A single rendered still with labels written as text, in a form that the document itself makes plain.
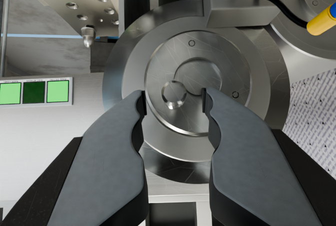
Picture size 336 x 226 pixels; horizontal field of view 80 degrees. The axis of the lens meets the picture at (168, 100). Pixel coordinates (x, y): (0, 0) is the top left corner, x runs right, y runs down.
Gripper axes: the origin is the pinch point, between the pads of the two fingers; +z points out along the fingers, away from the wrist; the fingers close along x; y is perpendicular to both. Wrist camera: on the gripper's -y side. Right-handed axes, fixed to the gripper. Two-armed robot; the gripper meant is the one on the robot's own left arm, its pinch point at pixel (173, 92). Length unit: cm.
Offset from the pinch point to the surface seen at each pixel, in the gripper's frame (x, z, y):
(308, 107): 19.4, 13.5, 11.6
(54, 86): -29.1, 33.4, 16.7
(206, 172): 2.2, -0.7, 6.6
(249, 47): 6.1, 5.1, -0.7
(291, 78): 13.0, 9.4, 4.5
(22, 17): -165, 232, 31
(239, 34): 5.4, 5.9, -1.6
